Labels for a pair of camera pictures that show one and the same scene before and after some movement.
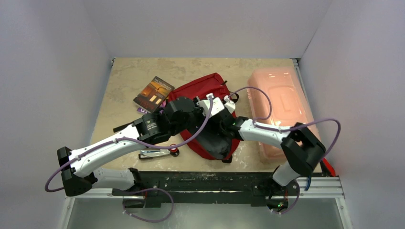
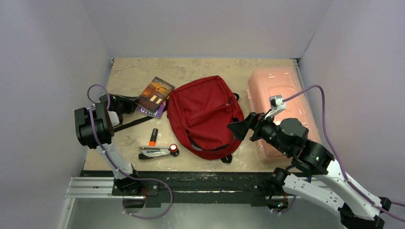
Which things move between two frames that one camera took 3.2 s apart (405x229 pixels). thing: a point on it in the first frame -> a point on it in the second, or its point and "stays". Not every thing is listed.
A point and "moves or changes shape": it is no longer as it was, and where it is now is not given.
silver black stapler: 149,154 stays
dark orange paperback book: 154,95 stays
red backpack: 204,88 moves or changes shape
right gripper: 222,119 -> 255,125
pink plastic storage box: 289,106 stays
